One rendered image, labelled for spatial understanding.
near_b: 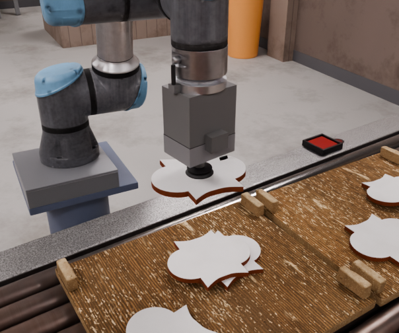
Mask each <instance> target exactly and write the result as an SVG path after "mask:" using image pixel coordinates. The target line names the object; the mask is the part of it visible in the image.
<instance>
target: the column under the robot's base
mask: <svg viewBox="0 0 399 333"><path fill-rule="evenodd" d="M98 144H99V145H100V146H101V148H102V149H103V151H104V152H105V153H106V154H107V156H108V157H109V159H110V160H111V161H112V162H113V164H114V165H115V166H116V168H117V169H118V176H119V183H120V187H117V188H112V189H109V190H104V191H101V192H96V193H93V194H88V195H85V196H80V197H77V198H72V199H69V200H64V201H61V202H56V203H51V204H48V205H43V206H40V207H35V208H32V209H29V207H28V204H27V201H26V198H25V195H24V192H23V189H22V186H21V184H20V180H19V178H18V174H17V171H16V168H15V164H14V161H13V166H14V168H15V172H16V174H17V178H18V181H19V184H20V187H21V190H22V193H23V196H24V199H25V202H26V205H27V208H28V211H29V214H30V215H36V214H39V213H44V212H46V213H47V216H48V223H49V227H50V233H51V234H52V233H56V232H58V231H62V230H64V229H67V228H70V227H73V226H76V225H79V224H81V223H84V222H87V221H90V220H93V219H96V218H98V217H102V216H104V215H108V214H110V206H109V199H108V196H111V195H114V194H119V193H122V192H127V191H130V190H134V189H138V181H136V179H135V178H134V176H133V175H132V174H131V172H130V171H129V170H128V169H127V167H126V166H125V164H123V162H122V161H121V159H120V158H119V156H117V154H116V153H115V152H114V150H113V149H112V148H111V146H110V145H109V144H108V142H107V141H103V142H100V143H98Z"/></svg>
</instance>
